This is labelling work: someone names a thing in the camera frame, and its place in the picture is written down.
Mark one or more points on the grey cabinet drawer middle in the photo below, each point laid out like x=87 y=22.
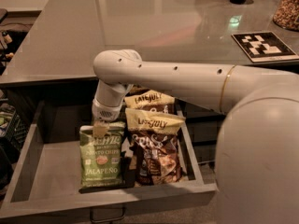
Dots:
x=203 y=129

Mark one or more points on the black crate at left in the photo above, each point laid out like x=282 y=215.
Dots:
x=13 y=131

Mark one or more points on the green jalapeno chip bag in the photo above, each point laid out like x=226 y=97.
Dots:
x=101 y=156

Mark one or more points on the glass jar of nuts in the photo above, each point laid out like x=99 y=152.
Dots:
x=287 y=15

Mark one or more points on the grey cabinet drawer upper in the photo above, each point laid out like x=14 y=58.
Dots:
x=193 y=111

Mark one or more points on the black white fiducial marker tile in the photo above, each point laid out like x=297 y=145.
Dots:
x=263 y=47

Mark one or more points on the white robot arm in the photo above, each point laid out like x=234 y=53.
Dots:
x=257 y=153

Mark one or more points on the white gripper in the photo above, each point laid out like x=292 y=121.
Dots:
x=105 y=112

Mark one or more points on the middle brown Late July bag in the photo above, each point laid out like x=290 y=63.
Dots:
x=151 y=101

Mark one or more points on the rear brown chip bag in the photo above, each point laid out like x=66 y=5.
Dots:
x=135 y=90

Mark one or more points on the open grey top drawer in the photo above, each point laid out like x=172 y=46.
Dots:
x=46 y=181

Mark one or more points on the front brown Late July bag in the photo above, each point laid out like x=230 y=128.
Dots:
x=154 y=140

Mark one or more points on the brown late july bag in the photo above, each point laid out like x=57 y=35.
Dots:
x=151 y=101
x=154 y=140

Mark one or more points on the grey cabinet drawer lower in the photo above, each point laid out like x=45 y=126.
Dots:
x=204 y=152

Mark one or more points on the black drawer handle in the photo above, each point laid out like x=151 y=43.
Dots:
x=106 y=215

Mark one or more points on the grey cabinet drawer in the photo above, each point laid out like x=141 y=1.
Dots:
x=204 y=152
x=193 y=111
x=203 y=129

